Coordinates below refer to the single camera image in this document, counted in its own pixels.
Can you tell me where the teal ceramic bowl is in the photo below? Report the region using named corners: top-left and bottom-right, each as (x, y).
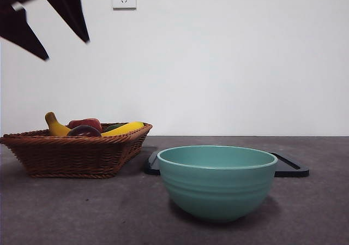
top-left (157, 145), bottom-right (278, 224)

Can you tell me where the yellow banana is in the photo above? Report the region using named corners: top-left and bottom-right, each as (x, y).
top-left (45, 111), bottom-right (145, 137)

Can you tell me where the red apple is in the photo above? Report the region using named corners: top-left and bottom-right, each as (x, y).
top-left (67, 117), bottom-right (103, 133)

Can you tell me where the green avocado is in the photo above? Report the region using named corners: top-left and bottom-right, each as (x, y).
top-left (102, 123), bottom-right (129, 133)

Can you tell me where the brown wicker basket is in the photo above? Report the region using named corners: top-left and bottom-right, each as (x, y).
top-left (0, 122), bottom-right (153, 179)

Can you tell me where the black rectangular tray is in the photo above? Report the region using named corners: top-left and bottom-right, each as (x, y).
top-left (143, 150), bottom-right (310, 178)

